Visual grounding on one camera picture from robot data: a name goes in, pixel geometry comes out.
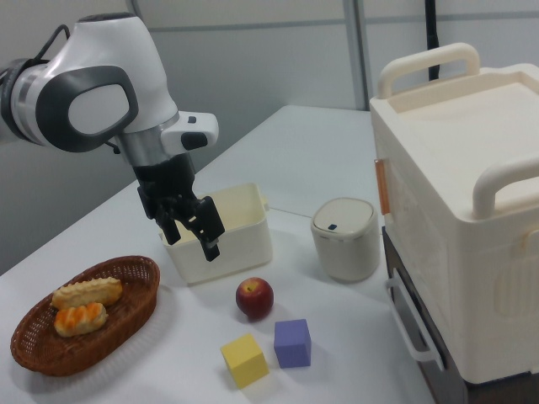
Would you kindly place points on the brown wicker basket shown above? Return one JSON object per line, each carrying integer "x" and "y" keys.
{"x": 84, "y": 315}

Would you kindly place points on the long plain bread roll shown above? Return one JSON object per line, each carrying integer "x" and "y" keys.
{"x": 86, "y": 291}

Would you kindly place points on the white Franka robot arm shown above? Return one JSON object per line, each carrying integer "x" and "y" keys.
{"x": 97, "y": 88}

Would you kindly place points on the black pole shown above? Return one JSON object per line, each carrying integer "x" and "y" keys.
{"x": 432, "y": 38}

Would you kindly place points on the small cream lidded trash can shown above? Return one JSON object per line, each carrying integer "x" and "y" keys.
{"x": 344, "y": 240}

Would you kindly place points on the orange striped bread roll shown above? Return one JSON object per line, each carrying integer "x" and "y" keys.
{"x": 80, "y": 318}

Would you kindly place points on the cream plastic open bin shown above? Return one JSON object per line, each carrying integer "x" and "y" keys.
{"x": 240, "y": 235}

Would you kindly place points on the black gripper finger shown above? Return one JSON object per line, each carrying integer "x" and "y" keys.
{"x": 209, "y": 229}
{"x": 169, "y": 227}

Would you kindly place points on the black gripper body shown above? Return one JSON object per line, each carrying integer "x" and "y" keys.
{"x": 168, "y": 181}

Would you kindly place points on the yellow cube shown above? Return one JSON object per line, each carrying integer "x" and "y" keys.
{"x": 244, "y": 360}

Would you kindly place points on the large cream cooler box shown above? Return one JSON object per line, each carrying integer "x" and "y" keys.
{"x": 463, "y": 202}

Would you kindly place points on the red apple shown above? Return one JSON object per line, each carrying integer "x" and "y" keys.
{"x": 254, "y": 298}

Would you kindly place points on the purple cube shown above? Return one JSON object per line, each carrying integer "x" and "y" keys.
{"x": 292, "y": 343}

